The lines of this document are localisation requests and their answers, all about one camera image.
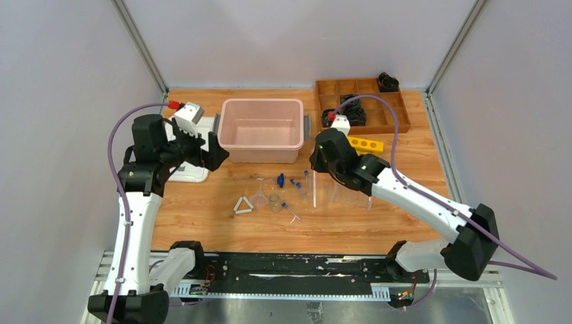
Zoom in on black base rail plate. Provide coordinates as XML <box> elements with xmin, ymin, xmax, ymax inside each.
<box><xmin>171</xmin><ymin>252</ymin><xmax>430</xmax><ymax>302</ymax></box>

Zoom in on pink plastic bin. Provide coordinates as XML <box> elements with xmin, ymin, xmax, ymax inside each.
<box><xmin>218</xmin><ymin>99</ymin><xmax>305</xmax><ymax>163</ymax></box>

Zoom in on clear plastic funnel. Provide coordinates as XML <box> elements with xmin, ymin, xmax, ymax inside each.
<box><xmin>250</xmin><ymin>178</ymin><xmax>268</xmax><ymax>209</ymax></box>

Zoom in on white clay triangle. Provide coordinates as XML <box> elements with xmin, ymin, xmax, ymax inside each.
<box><xmin>233</xmin><ymin>196</ymin><xmax>254</xmax><ymax>215</ymax></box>

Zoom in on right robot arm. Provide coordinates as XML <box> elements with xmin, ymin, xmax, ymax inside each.
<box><xmin>310</xmin><ymin>128</ymin><xmax>499</xmax><ymax>282</ymax></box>

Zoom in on clear glass test tube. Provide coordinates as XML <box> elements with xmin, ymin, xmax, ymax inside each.
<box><xmin>312</xmin><ymin>171</ymin><xmax>317</xmax><ymax>208</ymax></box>

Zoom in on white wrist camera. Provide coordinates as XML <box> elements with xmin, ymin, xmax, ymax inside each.
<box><xmin>174</xmin><ymin>102</ymin><xmax>204</xmax><ymax>137</ymax></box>
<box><xmin>331</xmin><ymin>115</ymin><xmax>351</xmax><ymax>136</ymax></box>

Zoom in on black cable coil middle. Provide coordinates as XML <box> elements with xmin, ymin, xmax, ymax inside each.
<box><xmin>340</xmin><ymin>94</ymin><xmax>365</xmax><ymax>113</ymax></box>

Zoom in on blue capped tube long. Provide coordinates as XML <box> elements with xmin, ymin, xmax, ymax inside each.
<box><xmin>304</xmin><ymin>170</ymin><xmax>312</xmax><ymax>193</ymax></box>

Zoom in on blue capped tube front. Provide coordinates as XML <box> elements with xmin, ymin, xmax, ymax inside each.
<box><xmin>282</xmin><ymin>202</ymin><xmax>301</xmax><ymax>223</ymax></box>

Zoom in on yellow test tube rack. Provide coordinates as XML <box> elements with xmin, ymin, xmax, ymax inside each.
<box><xmin>347</xmin><ymin>136</ymin><xmax>384</xmax><ymax>155</ymax></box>

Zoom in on clear plastic well plate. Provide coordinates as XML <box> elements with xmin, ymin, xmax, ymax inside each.
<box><xmin>326</xmin><ymin>180</ymin><xmax>373</xmax><ymax>211</ymax></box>

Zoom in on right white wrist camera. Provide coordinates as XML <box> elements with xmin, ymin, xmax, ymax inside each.
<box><xmin>331</xmin><ymin>115</ymin><xmax>351</xmax><ymax>136</ymax></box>

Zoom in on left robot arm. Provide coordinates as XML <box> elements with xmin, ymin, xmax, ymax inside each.
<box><xmin>87</xmin><ymin>114</ymin><xmax>229</xmax><ymax>323</ymax></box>

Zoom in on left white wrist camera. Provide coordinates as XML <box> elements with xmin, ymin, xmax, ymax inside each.
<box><xmin>174</xmin><ymin>102</ymin><xmax>204</xmax><ymax>137</ymax></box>

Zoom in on black cable coil corner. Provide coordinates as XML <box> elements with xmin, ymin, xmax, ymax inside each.
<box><xmin>376</xmin><ymin>72</ymin><xmax>399</xmax><ymax>92</ymax></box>

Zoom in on wooden compartment tray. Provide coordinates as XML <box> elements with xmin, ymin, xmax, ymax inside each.
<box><xmin>315</xmin><ymin>78</ymin><xmax>411</xmax><ymax>135</ymax></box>

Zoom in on small glass beaker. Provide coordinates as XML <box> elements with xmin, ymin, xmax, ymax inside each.
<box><xmin>268</xmin><ymin>193</ymin><xmax>283</xmax><ymax>213</ymax></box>

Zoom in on black cable coil lower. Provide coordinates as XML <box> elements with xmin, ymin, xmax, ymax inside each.
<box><xmin>346</xmin><ymin>108</ymin><xmax>368</xmax><ymax>128</ymax></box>

